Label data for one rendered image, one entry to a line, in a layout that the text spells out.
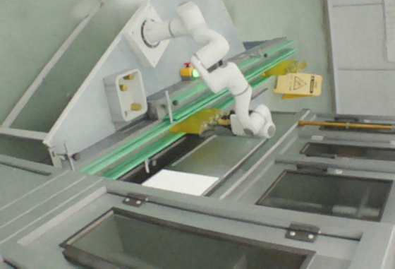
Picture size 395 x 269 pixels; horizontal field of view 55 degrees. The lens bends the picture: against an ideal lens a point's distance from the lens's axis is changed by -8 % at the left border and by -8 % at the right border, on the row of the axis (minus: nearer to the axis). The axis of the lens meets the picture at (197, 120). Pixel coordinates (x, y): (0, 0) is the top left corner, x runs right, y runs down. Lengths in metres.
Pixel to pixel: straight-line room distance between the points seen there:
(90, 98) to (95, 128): 0.14
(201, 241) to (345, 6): 7.09
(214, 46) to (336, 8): 6.15
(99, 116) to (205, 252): 1.29
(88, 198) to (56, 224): 0.11
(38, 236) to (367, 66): 7.23
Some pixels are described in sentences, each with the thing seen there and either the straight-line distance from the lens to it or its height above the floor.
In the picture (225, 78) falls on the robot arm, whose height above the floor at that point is 1.36.
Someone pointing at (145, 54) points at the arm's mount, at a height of 0.82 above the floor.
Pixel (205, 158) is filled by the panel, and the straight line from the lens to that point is 2.00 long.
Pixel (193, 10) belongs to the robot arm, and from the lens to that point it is 1.82.
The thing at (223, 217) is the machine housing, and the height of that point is 1.78.
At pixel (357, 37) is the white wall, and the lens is 7.73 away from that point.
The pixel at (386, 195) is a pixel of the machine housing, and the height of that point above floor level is 2.00.
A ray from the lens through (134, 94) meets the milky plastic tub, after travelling 2.08.
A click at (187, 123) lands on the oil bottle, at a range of 2.06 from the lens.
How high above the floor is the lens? 2.20
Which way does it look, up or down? 34 degrees down
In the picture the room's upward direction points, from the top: 93 degrees clockwise
